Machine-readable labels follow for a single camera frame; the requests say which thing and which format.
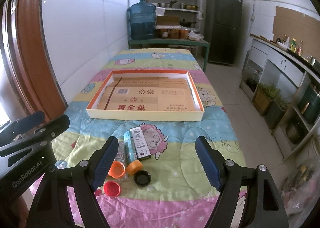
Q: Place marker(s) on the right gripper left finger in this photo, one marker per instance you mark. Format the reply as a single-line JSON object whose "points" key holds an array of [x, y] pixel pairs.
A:
{"points": [[101, 161]]}

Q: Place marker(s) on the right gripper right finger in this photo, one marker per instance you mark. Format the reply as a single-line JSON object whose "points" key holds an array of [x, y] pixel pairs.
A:
{"points": [[212, 162]]}

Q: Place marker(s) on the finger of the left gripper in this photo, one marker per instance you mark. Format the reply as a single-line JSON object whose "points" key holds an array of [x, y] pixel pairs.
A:
{"points": [[10, 130], [43, 132]]}

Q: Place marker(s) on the silver patterned slim box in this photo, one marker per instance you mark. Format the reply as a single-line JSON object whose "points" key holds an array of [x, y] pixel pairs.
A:
{"points": [[121, 154]]}

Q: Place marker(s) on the dark orange bottle cap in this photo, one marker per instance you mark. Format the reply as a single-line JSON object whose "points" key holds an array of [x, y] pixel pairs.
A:
{"points": [[117, 170]]}

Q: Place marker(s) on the teal slim box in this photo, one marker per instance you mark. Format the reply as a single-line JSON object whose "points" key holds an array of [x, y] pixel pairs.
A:
{"points": [[130, 150]]}

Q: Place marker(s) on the light orange bottle cap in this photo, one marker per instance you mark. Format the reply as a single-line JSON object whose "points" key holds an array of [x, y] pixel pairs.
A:
{"points": [[133, 167]]}

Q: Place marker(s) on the red bottle cap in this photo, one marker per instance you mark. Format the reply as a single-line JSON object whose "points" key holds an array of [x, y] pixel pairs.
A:
{"points": [[112, 189]]}

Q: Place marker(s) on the white cartoon slim box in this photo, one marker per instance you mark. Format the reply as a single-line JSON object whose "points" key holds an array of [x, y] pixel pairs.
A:
{"points": [[142, 149]]}

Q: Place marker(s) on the black bottle cap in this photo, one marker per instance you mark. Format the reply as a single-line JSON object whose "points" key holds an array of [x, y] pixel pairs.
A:
{"points": [[142, 178]]}

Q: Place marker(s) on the colourful cartoon quilt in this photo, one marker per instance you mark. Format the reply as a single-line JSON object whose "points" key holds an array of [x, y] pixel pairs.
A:
{"points": [[179, 194]]}

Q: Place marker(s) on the shallow orange-rimmed cardboard tray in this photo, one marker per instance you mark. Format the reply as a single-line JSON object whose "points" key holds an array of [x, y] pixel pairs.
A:
{"points": [[175, 116]]}

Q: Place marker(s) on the potted green plant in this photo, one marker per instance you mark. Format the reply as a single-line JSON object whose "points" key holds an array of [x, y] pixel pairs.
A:
{"points": [[264, 96]]}

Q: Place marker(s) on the white kitchen counter cabinet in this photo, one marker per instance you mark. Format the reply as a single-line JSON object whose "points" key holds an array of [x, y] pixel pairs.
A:
{"points": [[293, 117]]}

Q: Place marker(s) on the green metal table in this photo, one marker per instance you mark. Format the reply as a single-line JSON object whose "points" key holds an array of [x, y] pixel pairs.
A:
{"points": [[184, 42]]}

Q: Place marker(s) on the blue water jug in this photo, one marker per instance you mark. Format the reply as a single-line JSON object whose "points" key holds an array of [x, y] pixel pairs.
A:
{"points": [[142, 20]]}

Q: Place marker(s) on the black refrigerator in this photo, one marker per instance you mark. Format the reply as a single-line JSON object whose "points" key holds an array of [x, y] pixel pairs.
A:
{"points": [[222, 29]]}

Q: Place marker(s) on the brown wooden door frame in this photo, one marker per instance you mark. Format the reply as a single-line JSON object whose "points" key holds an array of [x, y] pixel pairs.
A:
{"points": [[28, 84]]}

